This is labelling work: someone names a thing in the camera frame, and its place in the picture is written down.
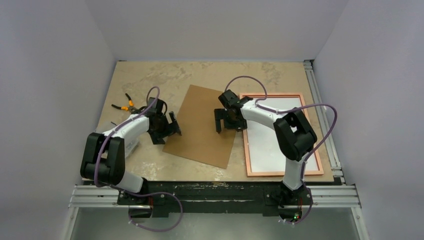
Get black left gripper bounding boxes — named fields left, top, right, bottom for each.
left=149, top=112, right=181, bottom=145

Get brown cardboard backing board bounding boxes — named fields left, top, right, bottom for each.
left=162, top=85, right=236, bottom=169

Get landscape photo print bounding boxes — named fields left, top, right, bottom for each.
left=245, top=96, right=320, bottom=173

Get red wooden picture frame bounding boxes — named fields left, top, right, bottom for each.
left=239, top=92, right=325, bottom=177

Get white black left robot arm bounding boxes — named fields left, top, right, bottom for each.
left=80, top=97, right=182, bottom=205

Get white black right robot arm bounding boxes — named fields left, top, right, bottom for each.
left=214, top=89, right=318, bottom=204

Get clear plastic parts box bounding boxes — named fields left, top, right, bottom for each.
left=124, top=138, right=140, bottom=158

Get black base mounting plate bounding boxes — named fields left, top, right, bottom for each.
left=117, top=181, right=313, bottom=221

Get orange handled pliers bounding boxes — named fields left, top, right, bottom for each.
left=111, top=93, right=137, bottom=112

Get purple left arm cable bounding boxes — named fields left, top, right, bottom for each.
left=93, top=86, right=162, bottom=196

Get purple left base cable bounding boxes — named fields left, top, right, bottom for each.
left=128, top=191, right=184, bottom=233

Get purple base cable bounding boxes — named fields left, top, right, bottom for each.
left=278, top=195, right=317, bottom=226
left=128, top=191, right=184, bottom=233

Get aluminium rail right side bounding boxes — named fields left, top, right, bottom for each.
left=303, top=60, right=346, bottom=185

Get aluminium rail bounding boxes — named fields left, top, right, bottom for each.
left=303, top=60, right=346, bottom=185
left=67, top=184, right=362, bottom=210

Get aluminium front rail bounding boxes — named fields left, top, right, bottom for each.
left=67, top=184, right=362, bottom=210

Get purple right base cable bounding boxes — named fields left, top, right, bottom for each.
left=278, top=195, right=317, bottom=226

